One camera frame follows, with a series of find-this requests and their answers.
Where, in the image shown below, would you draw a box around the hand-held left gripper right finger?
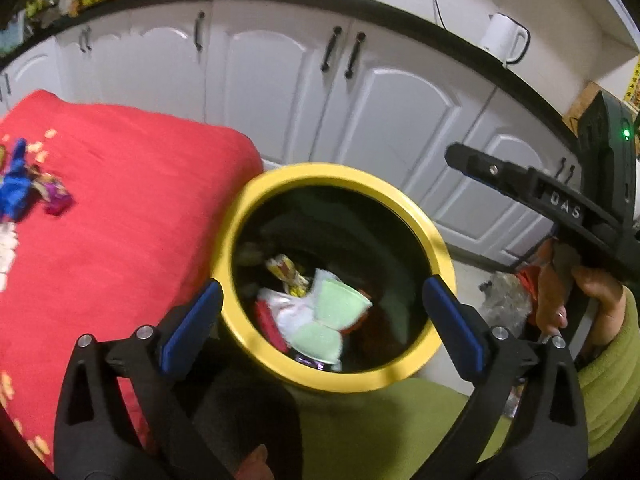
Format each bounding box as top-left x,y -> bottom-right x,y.
422,276 -> 590,480

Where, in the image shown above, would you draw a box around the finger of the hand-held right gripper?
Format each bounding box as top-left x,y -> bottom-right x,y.
445,142 -> 538,197

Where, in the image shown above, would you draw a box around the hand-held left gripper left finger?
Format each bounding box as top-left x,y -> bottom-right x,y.
52,279 -> 227,480

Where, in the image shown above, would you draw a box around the green foam net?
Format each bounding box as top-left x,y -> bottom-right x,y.
287,280 -> 373,366

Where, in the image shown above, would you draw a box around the purple candy wrapper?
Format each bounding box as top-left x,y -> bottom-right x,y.
292,352 -> 343,373

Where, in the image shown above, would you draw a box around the yellow-rimmed black bin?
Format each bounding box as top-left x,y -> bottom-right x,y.
210,162 -> 457,393

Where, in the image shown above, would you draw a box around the person's right forearm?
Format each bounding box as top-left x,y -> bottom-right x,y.
575,285 -> 640,461

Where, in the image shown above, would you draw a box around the person's right hand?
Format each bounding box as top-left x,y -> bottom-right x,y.
535,237 -> 628,348

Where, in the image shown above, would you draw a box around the clear plastic bag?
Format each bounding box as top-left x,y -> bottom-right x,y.
480,272 -> 533,336

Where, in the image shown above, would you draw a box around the red packet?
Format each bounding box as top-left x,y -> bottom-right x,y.
255,300 -> 291,353

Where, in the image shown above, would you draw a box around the brown board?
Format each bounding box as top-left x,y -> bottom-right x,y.
562,81 -> 608,136

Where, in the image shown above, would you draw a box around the orange plastic bag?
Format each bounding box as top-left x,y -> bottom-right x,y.
515,240 -> 556,311

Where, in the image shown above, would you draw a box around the white crumpled paper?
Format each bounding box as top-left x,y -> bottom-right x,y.
260,267 -> 326,341

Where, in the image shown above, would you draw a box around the red floral blanket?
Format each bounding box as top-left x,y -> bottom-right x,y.
0,89 -> 264,471

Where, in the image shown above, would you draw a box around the yellow white wrapper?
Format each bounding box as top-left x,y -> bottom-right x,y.
265,255 -> 308,298

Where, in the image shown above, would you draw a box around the white electric kettle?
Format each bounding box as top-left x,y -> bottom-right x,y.
480,12 -> 531,68

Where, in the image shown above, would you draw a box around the colourful candy wrapper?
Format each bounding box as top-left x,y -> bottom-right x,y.
27,165 -> 75,217

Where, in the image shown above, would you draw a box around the white foam net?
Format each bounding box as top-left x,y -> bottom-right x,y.
0,220 -> 20,291

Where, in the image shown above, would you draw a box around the white kitchen cabinets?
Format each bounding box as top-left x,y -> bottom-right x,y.
0,0 -> 591,266

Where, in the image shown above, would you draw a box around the blue wrapper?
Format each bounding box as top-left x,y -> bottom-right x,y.
0,137 -> 36,223

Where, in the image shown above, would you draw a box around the yellow wall poster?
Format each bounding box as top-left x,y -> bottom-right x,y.
625,57 -> 640,111

